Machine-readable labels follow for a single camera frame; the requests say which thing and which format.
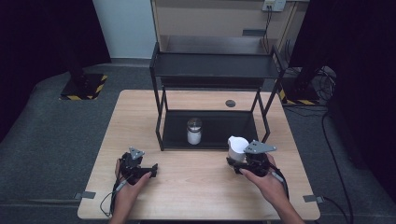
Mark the white lidded jug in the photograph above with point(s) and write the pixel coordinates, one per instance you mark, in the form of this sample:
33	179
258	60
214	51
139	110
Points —
237	149

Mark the black stand base striped tape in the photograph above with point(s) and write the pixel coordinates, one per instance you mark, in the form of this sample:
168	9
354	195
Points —
299	93
84	88

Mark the dark round table grommet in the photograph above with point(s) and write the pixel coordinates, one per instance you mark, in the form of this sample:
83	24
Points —
230	103

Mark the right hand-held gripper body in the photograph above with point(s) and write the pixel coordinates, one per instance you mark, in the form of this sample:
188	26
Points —
257	161

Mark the grey tape strip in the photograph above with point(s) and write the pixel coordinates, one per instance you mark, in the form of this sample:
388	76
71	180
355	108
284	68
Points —
313	199
84	195

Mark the person's left hand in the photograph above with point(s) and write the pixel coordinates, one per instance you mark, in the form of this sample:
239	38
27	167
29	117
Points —
129	194

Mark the grey metal plate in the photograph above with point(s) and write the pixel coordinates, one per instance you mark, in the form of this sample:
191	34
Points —
253	32

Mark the white wall socket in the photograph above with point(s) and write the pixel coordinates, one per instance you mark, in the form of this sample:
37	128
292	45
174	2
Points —
274	4

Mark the black metal two-tier rack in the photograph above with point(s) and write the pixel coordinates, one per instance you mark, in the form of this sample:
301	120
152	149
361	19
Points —
211	67

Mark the person's right hand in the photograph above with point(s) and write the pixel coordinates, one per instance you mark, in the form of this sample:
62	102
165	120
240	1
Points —
269	186

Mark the beige wooden cabinet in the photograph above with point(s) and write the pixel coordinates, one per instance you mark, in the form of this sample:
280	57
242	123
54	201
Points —
211	21

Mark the glass jar with metal lid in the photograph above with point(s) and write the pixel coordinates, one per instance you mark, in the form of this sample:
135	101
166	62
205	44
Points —
194	132

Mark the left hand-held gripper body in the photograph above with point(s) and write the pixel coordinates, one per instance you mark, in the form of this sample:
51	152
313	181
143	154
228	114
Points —
132	168

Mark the dark curtain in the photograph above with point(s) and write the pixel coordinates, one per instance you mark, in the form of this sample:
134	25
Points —
37	37
364	77

